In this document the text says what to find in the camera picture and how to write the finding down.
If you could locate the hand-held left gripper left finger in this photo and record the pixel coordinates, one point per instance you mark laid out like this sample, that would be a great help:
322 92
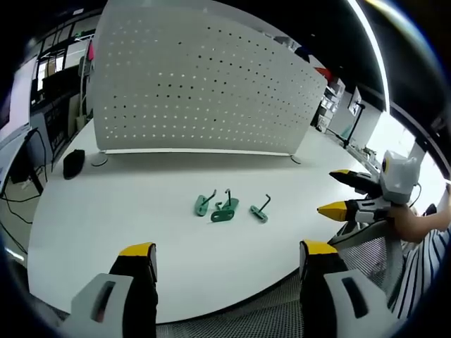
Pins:
116 281

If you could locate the black camera stand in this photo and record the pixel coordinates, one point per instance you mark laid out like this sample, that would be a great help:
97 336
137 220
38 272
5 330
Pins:
352 123

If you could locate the green hook assembly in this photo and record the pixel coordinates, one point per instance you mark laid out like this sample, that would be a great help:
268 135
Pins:
230 202
201 206
260 212

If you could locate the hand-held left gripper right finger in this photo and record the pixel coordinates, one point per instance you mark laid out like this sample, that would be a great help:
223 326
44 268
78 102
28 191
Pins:
327 278

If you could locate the white perforated mounting plate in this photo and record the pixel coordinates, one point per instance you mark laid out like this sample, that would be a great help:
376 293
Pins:
197 88

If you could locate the green slotted hook assembly plate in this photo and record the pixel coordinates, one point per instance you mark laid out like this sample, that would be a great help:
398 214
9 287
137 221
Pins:
222 215

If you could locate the black pouch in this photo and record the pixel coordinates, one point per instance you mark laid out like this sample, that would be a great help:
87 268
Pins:
73 163

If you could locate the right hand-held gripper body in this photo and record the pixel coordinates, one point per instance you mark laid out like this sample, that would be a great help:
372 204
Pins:
400 174

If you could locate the person's striped shirt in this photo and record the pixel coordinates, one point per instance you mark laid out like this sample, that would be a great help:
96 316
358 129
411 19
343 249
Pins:
423 267

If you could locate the white storage shelf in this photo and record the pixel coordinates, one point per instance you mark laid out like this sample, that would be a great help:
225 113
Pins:
329 104

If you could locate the long ceiling light strip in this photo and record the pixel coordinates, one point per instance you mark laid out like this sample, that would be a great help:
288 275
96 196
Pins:
378 53

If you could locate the round grey plate foot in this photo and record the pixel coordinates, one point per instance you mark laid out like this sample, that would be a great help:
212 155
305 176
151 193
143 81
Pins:
296 160
99 161

